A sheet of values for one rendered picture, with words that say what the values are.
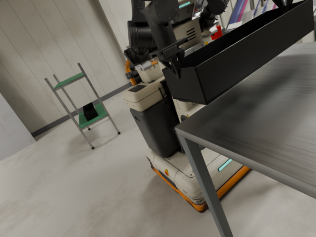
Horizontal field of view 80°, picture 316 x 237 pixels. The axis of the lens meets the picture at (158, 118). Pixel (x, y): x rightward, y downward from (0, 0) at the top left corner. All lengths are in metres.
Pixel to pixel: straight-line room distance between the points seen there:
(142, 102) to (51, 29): 4.25
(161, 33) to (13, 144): 4.80
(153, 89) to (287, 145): 0.88
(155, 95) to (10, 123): 4.18
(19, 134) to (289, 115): 4.91
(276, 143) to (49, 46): 5.03
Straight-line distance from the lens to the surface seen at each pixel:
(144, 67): 0.88
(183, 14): 0.99
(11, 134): 5.10
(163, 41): 0.54
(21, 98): 5.36
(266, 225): 1.29
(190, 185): 1.16
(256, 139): 0.49
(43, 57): 5.21
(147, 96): 1.18
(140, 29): 0.78
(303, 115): 0.55
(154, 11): 0.47
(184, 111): 1.05
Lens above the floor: 1.10
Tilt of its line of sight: 24 degrees down
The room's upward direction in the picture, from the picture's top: 25 degrees counter-clockwise
